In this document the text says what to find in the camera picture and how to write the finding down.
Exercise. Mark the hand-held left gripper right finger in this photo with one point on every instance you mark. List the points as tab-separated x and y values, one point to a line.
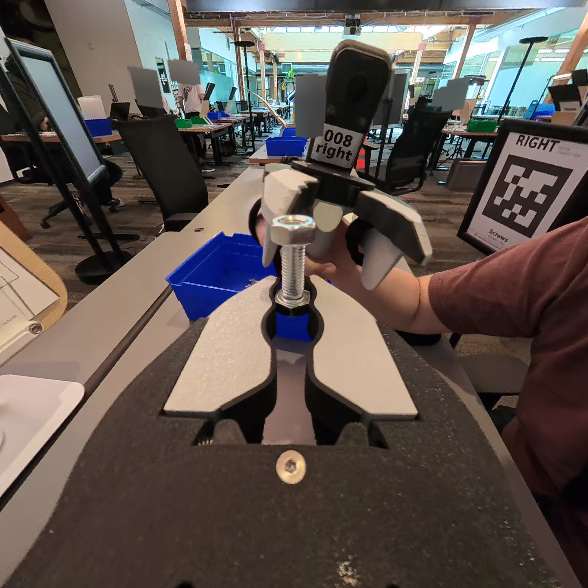
358	358

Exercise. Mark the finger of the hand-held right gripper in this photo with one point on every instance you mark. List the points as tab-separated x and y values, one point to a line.
395	220
285	188

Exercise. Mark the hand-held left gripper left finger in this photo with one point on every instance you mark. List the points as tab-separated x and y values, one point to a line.
220	358

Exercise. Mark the blue divided parts bin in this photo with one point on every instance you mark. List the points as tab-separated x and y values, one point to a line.
206	275

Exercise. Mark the silver hex nut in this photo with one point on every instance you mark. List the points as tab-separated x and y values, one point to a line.
292	303

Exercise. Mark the blue storage bin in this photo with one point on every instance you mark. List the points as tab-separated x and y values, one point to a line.
99	127
285	147

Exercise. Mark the ceiling projector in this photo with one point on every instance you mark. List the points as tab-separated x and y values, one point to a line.
352	25

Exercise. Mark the black mesh armrest pad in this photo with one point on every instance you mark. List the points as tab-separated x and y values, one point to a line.
422	339

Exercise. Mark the orange traffic cone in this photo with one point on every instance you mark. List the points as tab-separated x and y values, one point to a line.
362	158

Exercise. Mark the black office chair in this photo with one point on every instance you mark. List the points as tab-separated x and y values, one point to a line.
160	160
418	142

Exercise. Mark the grey storage box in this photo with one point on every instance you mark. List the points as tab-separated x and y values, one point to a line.
464	174

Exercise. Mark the green plastic bin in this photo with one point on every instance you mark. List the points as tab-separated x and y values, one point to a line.
183	123
482	126

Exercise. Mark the large framed code sign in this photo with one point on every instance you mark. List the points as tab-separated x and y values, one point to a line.
528	193

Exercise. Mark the black floor lamp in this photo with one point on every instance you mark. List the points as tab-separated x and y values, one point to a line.
533	40

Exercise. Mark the rounded wooden board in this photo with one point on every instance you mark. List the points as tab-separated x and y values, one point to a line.
46	275

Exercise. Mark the screen on black floor stand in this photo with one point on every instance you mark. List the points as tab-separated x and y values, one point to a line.
55	105

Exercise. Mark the wooden-top desk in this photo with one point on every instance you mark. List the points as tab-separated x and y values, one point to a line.
46	137

